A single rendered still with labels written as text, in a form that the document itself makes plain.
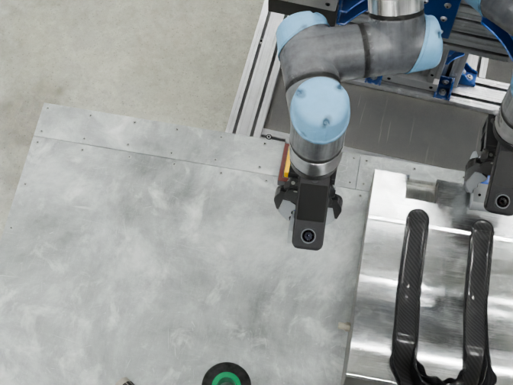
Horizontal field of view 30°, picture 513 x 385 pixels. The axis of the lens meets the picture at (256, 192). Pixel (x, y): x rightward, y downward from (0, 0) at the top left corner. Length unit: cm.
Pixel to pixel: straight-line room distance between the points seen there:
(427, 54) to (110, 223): 68
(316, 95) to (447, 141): 127
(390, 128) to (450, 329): 102
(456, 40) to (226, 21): 103
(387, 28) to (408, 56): 5
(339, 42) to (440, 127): 122
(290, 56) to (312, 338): 54
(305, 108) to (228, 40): 163
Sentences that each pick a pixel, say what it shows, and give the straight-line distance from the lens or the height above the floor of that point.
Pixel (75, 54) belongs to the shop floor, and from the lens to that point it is 286.
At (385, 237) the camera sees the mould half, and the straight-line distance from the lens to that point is 161.
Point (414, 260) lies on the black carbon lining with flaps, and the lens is 161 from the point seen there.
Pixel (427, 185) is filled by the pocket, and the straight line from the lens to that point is 167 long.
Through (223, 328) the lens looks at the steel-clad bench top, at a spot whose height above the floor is 80.
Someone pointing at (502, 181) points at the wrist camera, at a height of 106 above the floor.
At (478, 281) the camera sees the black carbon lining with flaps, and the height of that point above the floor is 88.
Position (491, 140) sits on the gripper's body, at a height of 104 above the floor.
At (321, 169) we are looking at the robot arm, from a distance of 133.
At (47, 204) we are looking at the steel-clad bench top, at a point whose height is 80.
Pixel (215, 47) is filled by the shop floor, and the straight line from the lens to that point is 282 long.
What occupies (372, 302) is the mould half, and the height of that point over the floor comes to 90.
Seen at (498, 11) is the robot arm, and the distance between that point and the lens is 145.
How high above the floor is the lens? 237
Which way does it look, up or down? 66 degrees down
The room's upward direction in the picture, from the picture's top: straight up
